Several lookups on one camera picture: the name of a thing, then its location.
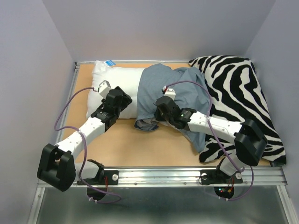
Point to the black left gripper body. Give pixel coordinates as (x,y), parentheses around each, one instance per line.
(125,101)

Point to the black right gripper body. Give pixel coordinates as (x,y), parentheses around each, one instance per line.
(160,116)

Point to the white pillow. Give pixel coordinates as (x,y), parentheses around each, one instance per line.
(126,78)

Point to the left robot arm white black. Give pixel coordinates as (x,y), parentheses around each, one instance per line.
(57,165)

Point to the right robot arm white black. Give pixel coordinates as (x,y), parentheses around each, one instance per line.
(247,138)

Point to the zebra striped pillow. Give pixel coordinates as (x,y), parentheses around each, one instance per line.
(237,96)

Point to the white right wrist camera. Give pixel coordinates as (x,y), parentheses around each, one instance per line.
(169,92)

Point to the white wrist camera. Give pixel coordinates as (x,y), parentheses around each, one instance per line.
(104,88)
(169,92)

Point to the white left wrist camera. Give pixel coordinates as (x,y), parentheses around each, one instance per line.
(104,88)

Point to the aluminium left side rail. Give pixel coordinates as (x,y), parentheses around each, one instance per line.
(62,126)

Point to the aluminium rail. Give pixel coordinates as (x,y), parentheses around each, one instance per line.
(189,177)
(62,126)

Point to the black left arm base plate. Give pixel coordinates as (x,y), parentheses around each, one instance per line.
(102,178)

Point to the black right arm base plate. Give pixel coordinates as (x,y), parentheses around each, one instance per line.
(213,176)

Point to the aluminium front rail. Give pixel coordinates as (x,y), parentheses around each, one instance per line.
(189,177)

